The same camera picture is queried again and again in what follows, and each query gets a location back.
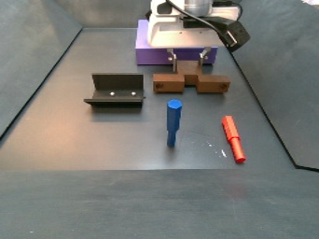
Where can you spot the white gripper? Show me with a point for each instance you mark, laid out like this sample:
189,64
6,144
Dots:
176,9

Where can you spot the brown T-shaped block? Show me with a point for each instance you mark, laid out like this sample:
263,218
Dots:
189,76

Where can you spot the black angle fixture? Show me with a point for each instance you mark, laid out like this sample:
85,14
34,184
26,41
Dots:
116,89

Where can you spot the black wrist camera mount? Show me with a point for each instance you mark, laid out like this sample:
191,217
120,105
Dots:
229,30

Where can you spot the purple base block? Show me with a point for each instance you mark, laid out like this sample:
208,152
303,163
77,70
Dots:
159,35

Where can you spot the blue hexagonal peg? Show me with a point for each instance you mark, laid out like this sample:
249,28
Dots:
173,109

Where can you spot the red hexagonal peg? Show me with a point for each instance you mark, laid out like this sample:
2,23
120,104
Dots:
233,138

